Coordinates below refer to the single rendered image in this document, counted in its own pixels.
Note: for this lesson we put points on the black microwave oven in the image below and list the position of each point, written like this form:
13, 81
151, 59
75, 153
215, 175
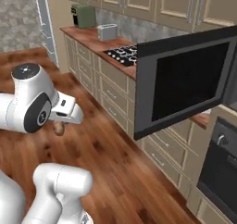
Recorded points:
230, 90

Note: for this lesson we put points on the black microwave door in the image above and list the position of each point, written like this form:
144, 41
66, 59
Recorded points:
188, 79

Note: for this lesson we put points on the black hob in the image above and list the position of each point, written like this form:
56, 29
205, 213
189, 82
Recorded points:
123, 55

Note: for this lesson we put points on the silver toaster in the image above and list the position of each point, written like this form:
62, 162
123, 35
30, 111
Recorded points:
107, 32

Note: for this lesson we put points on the grey fridge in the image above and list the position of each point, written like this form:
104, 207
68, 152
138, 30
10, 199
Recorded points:
46, 24

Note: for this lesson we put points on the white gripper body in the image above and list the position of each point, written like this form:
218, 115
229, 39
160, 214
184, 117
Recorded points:
74, 115

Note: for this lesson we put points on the green coffee machine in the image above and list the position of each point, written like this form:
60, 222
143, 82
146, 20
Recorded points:
83, 15

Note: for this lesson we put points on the beige drawer front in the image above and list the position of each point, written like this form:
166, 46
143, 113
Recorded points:
120, 119
168, 169
182, 132
113, 75
118, 101
176, 149

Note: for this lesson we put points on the silver oven knob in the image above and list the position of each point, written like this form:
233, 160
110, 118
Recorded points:
221, 139

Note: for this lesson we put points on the beige base cupboards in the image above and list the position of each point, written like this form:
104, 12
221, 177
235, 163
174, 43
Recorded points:
83, 64

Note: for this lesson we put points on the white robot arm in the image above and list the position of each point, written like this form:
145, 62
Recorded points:
27, 89

